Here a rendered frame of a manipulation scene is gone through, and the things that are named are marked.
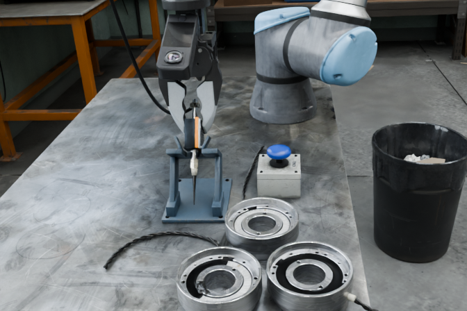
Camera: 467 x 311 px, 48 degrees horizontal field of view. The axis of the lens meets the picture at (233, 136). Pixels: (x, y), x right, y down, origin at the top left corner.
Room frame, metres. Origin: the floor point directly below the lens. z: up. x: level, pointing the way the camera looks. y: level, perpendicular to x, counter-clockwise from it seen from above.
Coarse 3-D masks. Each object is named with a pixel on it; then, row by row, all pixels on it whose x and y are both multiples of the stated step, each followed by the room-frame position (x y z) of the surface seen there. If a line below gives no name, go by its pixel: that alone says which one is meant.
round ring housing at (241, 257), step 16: (192, 256) 0.55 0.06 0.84; (208, 256) 0.56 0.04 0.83; (224, 256) 0.55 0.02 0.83; (240, 256) 0.55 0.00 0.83; (208, 272) 0.53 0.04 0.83; (224, 272) 0.53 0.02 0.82; (256, 272) 0.52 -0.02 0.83; (208, 288) 0.52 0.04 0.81; (240, 288) 0.50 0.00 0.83; (256, 288) 0.48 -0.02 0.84; (192, 304) 0.47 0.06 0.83; (208, 304) 0.46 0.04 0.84; (224, 304) 0.46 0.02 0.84; (240, 304) 0.46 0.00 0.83
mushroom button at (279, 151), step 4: (276, 144) 0.79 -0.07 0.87; (280, 144) 0.78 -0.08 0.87; (268, 148) 0.78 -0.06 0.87; (272, 148) 0.77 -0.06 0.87; (276, 148) 0.77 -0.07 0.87; (280, 148) 0.77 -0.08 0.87; (284, 148) 0.77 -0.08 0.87; (288, 148) 0.77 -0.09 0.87; (268, 152) 0.76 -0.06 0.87; (272, 152) 0.76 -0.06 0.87; (276, 152) 0.76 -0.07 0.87; (280, 152) 0.76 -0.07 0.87; (284, 152) 0.76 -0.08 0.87; (288, 152) 0.76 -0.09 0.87; (268, 156) 0.76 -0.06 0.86; (272, 156) 0.75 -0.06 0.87; (276, 156) 0.75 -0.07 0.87; (280, 156) 0.75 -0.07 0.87; (284, 156) 0.75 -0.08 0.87; (288, 156) 0.76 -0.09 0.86; (276, 160) 0.77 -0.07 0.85; (280, 160) 0.76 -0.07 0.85
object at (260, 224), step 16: (240, 208) 0.66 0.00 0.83; (256, 208) 0.67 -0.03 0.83; (272, 208) 0.66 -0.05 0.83; (288, 208) 0.65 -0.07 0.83; (256, 224) 0.64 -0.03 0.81; (272, 224) 0.64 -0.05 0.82; (240, 240) 0.58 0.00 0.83; (256, 240) 0.57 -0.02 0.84; (272, 240) 0.57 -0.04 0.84; (288, 240) 0.58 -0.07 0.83; (256, 256) 0.58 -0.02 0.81
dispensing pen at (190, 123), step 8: (192, 104) 0.78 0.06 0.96; (192, 112) 0.78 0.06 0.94; (192, 120) 0.75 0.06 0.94; (192, 128) 0.75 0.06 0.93; (192, 136) 0.74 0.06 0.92; (184, 144) 0.73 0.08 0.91; (192, 144) 0.73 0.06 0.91; (192, 152) 0.74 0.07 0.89; (192, 160) 0.73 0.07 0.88; (192, 168) 0.73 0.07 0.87; (192, 176) 0.72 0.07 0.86; (192, 184) 0.71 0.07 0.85
